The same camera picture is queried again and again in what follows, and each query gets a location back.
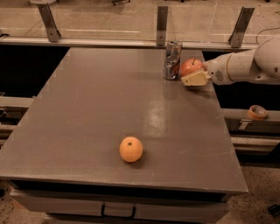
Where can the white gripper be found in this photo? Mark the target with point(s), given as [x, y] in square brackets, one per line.
[217, 71]

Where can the red apple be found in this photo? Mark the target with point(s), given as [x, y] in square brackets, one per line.
[190, 65]

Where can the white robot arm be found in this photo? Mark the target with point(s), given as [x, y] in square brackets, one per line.
[258, 66]

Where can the crushed silver redbull can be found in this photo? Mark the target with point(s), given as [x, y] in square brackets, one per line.
[172, 60]

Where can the orange tape roll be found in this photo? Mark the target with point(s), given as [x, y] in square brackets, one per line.
[257, 112]

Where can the orange fruit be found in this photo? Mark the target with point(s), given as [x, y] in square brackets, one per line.
[131, 149]

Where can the right metal bracket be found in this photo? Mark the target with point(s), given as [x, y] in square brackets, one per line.
[241, 25]

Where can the metal bracket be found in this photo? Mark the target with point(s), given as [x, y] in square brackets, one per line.
[44, 9]
[162, 13]
[241, 25]

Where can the middle metal bracket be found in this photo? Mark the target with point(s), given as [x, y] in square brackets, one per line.
[162, 13]

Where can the grey drawer with black handle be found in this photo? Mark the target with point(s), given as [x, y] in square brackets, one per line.
[83, 208]

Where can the left metal bracket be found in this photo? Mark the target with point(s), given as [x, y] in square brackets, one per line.
[44, 9]

